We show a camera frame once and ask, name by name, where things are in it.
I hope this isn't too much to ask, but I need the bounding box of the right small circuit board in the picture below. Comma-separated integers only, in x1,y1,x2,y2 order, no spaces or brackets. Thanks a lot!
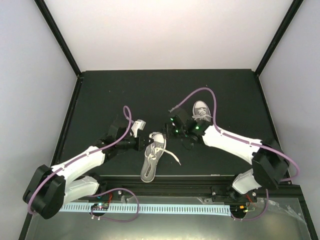
235,205,248,212

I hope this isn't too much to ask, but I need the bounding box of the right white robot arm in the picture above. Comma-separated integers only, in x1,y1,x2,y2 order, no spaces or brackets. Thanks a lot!
164,107,289,202

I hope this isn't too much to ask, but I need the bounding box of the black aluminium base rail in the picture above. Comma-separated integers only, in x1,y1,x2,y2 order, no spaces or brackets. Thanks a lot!
100,175,258,203

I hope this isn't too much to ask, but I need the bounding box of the left small circuit board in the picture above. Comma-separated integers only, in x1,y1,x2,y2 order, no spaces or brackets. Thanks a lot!
90,202,109,211

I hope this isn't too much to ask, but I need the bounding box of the left black frame post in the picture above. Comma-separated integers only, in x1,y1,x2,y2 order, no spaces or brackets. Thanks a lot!
34,0,82,77

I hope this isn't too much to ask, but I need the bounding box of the black frame post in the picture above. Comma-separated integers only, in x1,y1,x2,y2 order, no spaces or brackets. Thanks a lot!
34,0,82,77
254,0,304,77

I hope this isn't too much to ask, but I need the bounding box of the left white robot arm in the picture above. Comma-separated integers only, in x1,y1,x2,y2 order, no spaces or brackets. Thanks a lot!
22,119,150,219

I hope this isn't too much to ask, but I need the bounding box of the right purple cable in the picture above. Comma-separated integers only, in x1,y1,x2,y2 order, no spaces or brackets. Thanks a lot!
169,87,301,222

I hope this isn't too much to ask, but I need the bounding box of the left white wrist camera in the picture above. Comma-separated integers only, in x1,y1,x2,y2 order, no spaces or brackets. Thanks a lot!
131,119,146,138

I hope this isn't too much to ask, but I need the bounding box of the right black frame post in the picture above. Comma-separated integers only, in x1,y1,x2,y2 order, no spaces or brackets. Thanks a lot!
254,0,304,77

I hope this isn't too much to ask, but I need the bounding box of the white slotted cable duct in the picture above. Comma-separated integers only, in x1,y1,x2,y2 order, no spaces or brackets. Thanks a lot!
59,202,231,217

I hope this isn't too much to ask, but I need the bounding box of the grey sneaker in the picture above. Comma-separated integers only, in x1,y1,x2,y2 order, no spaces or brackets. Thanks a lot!
140,132,181,183
192,100,212,122

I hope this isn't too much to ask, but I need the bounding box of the small circuit board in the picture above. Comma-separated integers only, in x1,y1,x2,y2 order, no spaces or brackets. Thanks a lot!
235,205,248,212
90,202,109,211

